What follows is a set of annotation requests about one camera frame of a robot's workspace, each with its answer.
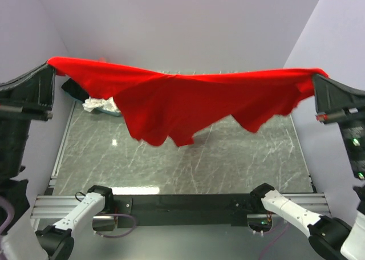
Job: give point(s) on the white t shirt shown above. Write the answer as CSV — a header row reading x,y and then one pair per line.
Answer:
x,y
107,105

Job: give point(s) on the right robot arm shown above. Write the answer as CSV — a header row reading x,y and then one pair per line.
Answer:
x,y
331,238

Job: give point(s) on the black t shirt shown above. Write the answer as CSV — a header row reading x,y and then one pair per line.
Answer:
x,y
74,90

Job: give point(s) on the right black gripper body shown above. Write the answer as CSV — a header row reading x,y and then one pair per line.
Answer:
x,y
352,122

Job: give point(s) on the red t shirt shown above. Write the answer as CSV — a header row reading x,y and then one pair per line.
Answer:
x,y
157,106

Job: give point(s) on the teal laundry basket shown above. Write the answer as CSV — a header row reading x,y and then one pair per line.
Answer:
x,y
98,110

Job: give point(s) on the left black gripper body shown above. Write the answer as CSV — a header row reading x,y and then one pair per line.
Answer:
x,y
15,121

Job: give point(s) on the aluminium frame rail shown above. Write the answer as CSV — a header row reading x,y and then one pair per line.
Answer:
x,y
57,207

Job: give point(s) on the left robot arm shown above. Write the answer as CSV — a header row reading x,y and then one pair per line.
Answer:
x,y
19,239

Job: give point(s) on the black base crossbar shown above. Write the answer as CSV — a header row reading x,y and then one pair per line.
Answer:
x,y
187,209

